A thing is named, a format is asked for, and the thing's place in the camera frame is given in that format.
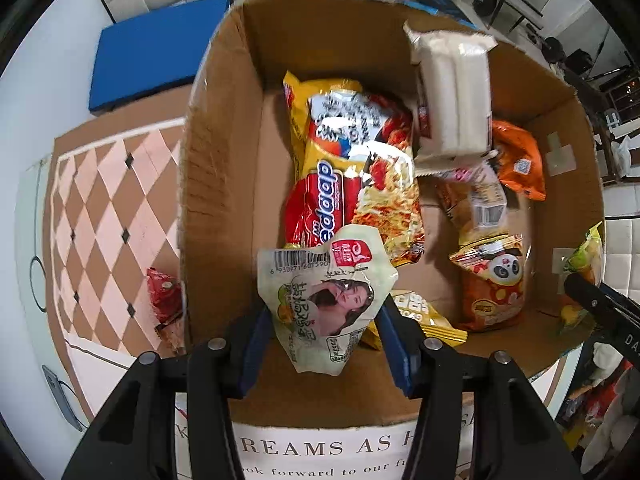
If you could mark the colourful candy bag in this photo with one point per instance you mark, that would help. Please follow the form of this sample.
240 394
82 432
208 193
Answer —
582 260

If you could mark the white goose plush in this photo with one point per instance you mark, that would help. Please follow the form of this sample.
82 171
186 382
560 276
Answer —
610 432

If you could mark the black dumbbell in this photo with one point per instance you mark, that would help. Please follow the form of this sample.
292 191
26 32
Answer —
555 50

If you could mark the small red snack packet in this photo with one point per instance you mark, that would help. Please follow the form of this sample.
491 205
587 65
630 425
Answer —
162 292

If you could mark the white quilted swivel chair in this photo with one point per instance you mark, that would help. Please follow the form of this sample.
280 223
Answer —
622 255

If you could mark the pale green portrait snack packet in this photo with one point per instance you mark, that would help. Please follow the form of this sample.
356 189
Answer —
325 300

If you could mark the blue foam mat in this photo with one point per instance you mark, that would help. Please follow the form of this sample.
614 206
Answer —
150 55

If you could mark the plain orange snack packet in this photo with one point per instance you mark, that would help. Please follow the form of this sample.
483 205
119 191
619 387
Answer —
517 160

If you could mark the yellow-edged clear snack packet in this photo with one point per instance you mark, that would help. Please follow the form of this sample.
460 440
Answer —
482 205

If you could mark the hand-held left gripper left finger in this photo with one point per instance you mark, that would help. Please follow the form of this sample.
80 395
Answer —
252 355

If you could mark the red yellow noodle packet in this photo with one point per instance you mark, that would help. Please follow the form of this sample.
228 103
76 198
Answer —
340 185

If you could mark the grey flat device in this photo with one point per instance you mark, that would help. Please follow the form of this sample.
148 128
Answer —
62 397

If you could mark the yellow snack packet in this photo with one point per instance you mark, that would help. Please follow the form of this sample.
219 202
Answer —
430 317

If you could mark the cardboard box with blue print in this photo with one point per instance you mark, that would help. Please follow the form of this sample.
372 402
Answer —
220 160

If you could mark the small brown snack packet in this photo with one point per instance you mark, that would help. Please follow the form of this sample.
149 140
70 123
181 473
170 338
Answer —
171 337

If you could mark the black speaker box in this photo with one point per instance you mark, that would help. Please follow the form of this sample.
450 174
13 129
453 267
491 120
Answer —
580 62

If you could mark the orange panda snack packet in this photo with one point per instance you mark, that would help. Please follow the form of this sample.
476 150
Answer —
492 285

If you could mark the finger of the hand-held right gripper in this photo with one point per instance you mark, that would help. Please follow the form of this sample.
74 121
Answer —
595 302

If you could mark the white wafer pack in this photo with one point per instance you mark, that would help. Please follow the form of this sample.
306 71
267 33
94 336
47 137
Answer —
452 100

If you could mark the checkered tablecloth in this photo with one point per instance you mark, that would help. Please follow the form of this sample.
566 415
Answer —
115 200

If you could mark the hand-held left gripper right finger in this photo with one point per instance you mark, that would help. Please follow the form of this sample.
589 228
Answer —
397 355

